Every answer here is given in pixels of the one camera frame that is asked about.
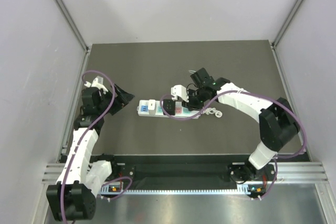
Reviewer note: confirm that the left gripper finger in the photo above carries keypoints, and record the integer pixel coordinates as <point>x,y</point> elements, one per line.
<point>122,99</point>
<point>120,92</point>

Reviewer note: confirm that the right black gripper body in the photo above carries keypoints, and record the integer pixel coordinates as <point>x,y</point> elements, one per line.
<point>196,99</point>

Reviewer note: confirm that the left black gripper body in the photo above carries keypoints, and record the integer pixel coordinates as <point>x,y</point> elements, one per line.
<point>106,100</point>

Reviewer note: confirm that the teal charger block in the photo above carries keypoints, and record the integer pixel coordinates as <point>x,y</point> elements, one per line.
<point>186,110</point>

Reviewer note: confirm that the white cube adapter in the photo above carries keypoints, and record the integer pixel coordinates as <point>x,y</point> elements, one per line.
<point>151,106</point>

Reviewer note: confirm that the white power strip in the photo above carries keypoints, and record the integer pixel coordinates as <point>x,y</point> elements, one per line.
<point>142,110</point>

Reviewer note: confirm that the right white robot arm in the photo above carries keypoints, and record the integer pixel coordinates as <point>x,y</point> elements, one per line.
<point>277,125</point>

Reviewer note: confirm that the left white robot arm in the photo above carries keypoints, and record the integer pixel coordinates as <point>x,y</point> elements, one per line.
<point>73,196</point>

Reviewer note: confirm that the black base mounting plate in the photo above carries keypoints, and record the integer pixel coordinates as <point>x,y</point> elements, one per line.
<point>189,172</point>

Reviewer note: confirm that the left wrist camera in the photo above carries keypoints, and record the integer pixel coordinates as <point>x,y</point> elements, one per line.
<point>97,83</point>

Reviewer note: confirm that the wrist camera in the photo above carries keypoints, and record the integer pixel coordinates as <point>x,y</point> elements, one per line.
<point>179,91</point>
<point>97,83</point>

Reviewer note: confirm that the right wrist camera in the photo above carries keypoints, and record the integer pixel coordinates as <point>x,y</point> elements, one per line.
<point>179,91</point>

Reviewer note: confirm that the left aluminium frame post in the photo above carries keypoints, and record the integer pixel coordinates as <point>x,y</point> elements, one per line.
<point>73,27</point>

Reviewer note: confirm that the aluminium frame post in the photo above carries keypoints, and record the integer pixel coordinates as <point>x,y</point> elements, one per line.
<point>286,23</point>
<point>73,27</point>

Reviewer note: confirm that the right aluminium frame post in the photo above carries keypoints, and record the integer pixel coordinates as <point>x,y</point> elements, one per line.
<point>286,23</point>

